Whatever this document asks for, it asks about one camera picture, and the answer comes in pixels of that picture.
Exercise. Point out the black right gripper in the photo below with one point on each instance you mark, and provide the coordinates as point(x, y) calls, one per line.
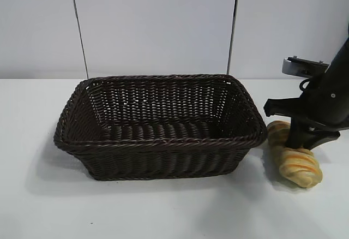
point(324, 108)

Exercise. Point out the long striped bread loaf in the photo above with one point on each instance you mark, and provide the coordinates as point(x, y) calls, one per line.
point(300, 168)

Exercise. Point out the dark brown wicker basket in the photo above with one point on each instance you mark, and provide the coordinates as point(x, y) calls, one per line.
point(163, 162)

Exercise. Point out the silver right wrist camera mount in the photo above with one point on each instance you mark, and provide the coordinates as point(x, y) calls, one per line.
point(289, 67)

